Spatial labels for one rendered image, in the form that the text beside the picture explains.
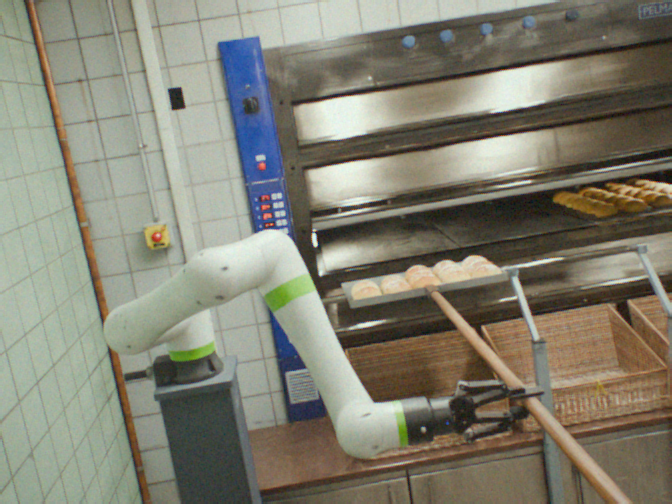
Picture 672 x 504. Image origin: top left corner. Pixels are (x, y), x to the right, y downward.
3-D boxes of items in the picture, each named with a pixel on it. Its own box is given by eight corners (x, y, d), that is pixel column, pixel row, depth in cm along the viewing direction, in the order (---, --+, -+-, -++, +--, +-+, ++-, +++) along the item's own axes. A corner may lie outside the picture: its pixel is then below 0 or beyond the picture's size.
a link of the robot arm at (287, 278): (223, 251, 170) (250, 228, 162) (263, 238, 179) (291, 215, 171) (259, 321, 168) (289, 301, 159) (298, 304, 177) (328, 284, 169)
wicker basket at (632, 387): (486, 386, 316) (478, 324, 311) (615, 363, 319) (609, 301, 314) (523, 435, 269) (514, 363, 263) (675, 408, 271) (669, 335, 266)
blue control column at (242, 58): (303, 384, 513) (246, 70, 471) (326, 380, 513) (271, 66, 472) (312, 546, 323) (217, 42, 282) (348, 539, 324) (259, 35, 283)
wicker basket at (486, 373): (352, 409, 315) (342, 348, 309) (483, 387, 316) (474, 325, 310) (361, 463, 267) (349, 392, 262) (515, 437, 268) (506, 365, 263)
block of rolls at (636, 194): (550, 202, 383) (549, 191, 382) (641, 186, 385) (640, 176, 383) (599, 219, 323) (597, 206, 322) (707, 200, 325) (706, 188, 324)
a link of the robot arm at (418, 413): (411, 455, 148) (404, 412, 146) (401, 430, 159) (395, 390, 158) (440, 450, 148) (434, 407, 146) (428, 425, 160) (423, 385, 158)
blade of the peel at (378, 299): (509, 280, 253) (508, 272, 252) (350, 308, 250) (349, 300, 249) (480, 259, 288) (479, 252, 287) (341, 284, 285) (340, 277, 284)
